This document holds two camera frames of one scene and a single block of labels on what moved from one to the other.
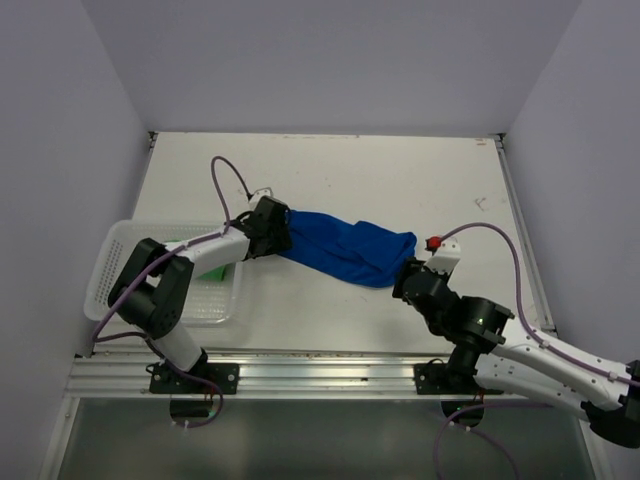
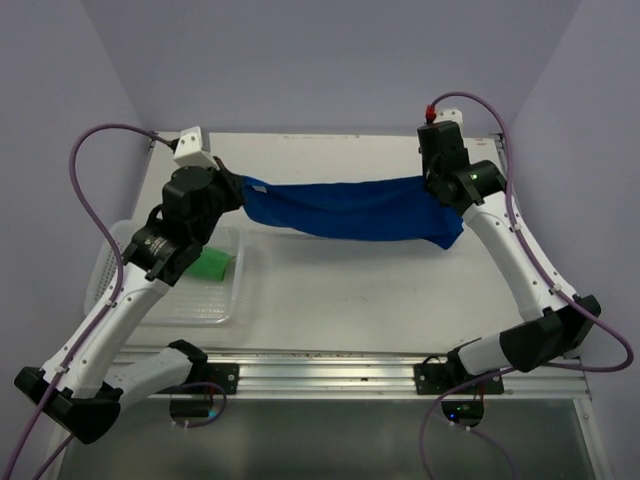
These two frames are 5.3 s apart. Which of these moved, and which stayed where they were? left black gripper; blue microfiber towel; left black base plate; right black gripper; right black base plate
Moved: blue microfiber towel; left black gripper; right black gripper
Stayed: right black base plate; left black base plate
